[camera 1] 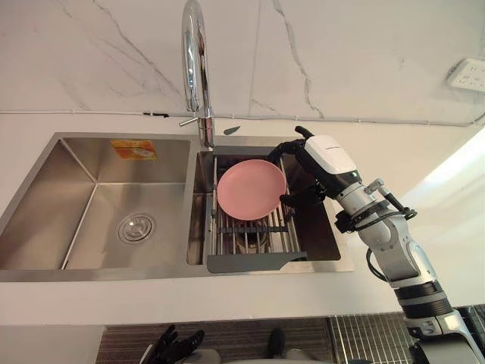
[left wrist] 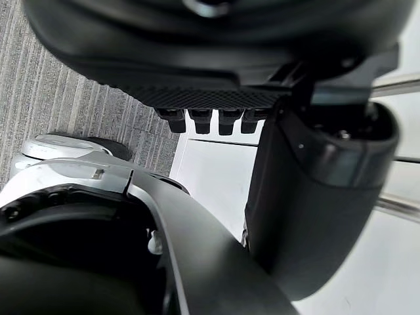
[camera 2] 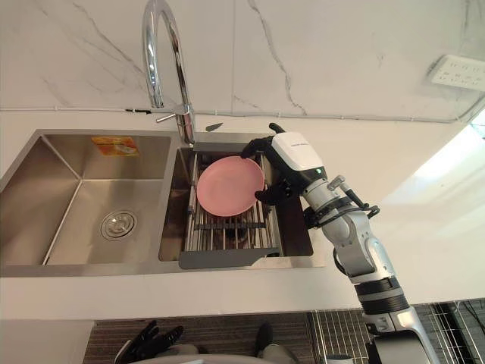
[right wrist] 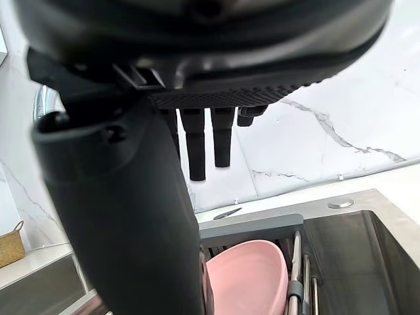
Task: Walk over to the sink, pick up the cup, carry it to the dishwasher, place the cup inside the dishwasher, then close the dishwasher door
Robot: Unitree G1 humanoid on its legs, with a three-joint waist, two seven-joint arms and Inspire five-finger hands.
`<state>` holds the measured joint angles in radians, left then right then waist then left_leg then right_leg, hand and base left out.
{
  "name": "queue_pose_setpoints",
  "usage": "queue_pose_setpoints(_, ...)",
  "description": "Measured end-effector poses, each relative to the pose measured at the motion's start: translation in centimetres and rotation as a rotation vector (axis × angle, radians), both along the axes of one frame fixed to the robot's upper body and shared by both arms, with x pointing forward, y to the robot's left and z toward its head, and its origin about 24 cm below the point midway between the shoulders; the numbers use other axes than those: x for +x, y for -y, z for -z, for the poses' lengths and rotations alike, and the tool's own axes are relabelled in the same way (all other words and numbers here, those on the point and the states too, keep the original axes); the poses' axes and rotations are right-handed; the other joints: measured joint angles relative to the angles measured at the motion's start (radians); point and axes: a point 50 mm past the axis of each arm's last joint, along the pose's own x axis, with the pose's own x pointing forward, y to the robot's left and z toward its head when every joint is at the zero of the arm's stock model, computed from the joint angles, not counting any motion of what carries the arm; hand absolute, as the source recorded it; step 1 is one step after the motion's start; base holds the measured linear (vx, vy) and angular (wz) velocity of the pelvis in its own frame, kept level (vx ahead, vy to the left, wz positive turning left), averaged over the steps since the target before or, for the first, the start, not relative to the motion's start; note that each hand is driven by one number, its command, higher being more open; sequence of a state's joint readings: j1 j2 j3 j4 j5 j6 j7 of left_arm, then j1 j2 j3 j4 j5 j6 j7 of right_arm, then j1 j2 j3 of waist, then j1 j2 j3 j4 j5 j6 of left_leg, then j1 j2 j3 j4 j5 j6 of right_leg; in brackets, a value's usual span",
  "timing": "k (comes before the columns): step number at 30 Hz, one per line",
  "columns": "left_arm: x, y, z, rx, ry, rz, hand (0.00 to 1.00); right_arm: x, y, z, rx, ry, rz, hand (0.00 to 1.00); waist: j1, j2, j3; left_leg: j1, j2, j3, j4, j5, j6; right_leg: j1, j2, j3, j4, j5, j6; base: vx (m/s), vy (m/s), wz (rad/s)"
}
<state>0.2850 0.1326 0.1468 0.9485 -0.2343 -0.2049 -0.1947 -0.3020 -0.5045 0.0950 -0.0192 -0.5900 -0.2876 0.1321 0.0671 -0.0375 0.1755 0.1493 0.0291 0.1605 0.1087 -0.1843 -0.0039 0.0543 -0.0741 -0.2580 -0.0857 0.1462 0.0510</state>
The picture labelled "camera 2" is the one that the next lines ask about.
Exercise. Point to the small white cup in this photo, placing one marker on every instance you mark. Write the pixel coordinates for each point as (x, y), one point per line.
(339, 359)

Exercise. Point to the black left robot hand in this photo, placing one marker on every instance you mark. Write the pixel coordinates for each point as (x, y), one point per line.
(149, 341)

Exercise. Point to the grey sink drying rack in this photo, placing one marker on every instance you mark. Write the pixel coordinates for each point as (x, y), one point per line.
(227, 259)

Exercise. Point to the round metal sink strainer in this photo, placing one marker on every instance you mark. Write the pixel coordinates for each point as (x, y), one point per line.
(119, 223)

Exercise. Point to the white wall power strip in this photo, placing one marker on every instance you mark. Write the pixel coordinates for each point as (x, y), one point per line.
(460, 73)

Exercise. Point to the chrome gooseneck faucet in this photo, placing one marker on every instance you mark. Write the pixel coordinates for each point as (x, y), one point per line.
(151, 57)

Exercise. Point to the pink round plate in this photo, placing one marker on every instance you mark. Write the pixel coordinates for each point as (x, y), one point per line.
(229, 186)

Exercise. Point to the grey robot body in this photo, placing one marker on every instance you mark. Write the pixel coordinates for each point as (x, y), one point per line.
(235, 359)

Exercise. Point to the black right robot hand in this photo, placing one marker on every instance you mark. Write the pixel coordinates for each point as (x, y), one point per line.
(297, 155)

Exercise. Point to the orange sticker label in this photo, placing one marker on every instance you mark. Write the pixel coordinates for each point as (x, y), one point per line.
(115, 146)

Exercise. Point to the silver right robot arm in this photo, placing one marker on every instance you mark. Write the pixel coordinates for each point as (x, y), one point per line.
(360, 246)

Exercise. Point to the stainless steel double sink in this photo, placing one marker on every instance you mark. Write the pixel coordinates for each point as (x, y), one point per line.
(87, 212)

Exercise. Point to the small dark countertop piece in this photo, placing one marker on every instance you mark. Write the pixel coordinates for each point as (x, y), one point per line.
(214, 127)

